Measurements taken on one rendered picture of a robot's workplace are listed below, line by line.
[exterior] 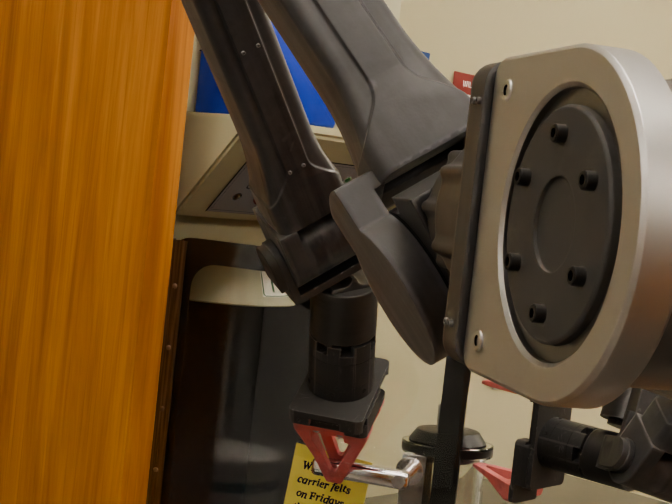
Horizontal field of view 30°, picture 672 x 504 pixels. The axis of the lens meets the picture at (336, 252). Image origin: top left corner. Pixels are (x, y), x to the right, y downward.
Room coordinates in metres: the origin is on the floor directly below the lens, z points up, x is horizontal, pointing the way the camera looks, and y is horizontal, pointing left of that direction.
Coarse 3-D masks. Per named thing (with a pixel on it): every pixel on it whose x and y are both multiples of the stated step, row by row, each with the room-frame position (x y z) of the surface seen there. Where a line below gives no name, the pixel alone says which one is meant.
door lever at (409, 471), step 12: (312, 468) 1.12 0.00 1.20; (360, 468) 1.11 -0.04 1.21; (372, 468) 1.11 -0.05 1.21; (384, 468) 1.11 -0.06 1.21; (396, 468) 1.15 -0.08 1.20; (408, 468) 1.13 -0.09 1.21; (420, 468) 1.15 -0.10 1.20; (348, 480) 1.12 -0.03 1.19; (360, 480) 1.11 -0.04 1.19; (372, 480) 1.11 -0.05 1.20; (384, 480) 1.11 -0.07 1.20; (396, 480) 1.10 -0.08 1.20; (408, 480) 1.11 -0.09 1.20
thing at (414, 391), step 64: (192, 256) 1.21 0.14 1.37; (256, 256) 1.19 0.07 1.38; (192, 320) 1.21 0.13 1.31; (256, 320) 1.19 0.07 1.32; (384, 320) 1.16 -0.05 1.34; (192, 384) 1.21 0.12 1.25; (256, 384) 1.19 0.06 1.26; (384, 384) 1.16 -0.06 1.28; (448, 384) 1.15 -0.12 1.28; (192, 448) 1.21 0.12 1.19; (256, 448) 1.19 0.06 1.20; (384, 448) 1.16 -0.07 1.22; (448, 448) 1.14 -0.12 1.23
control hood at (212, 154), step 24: (192, 120) 1.20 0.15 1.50; (216, 120) 1.17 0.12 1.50; (192, 144) 1.19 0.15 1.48; (216, 144) 1.17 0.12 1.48; (240, 144) 1.16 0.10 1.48; (336, 144) 1.24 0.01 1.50; (192, 168) 1.19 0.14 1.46; (216, 168) 1.18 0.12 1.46; (192, 192) 1.19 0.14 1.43; (216, 192) 1.21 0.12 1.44; (216, 216) 1.25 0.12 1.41; (240, 216) 1.26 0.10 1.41
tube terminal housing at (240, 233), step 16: (384, 0) 1.43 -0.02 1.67; (400, 0) 1.45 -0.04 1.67; (192, 64) 1.24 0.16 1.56; (192, 80) 1.24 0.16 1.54; (192, 96) 1.24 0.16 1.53; (336, 128) 1.39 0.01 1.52; (176, 224) 1.24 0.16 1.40; (192, 224) 1.26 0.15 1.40; (208, 224) 1.27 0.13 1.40; (224, 224) 1.29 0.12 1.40; (240, 224) 1.30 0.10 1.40; (256, 224) 1.32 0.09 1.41; (224, 240) 1.29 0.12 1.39; (240, 240) 1.30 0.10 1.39; (256, 240) 1.32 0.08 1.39
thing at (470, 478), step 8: (464, 448) 1.44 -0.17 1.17; (472, 448) 1.44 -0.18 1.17; (480, 448) 1.45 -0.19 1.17; (488, 448) 1.45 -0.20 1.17; (464, 464) 1.44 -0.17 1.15; (472, 464) 1.44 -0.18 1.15; (464, 472) 1.44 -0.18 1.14; (472, 472) 1.44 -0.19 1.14; (464, 480) 1.44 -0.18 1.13; (472, 480) 1.44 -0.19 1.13; (480, 480) 1.45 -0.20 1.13; (464, 488) 1.44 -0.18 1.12; (472, 488) 1.44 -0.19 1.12; (480, 488) 1.45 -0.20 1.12; (456, 496) 1.43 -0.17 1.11; (464, 496) 1.44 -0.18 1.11; (472, 496) 1.44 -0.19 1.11; (480, 496) 1.46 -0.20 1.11
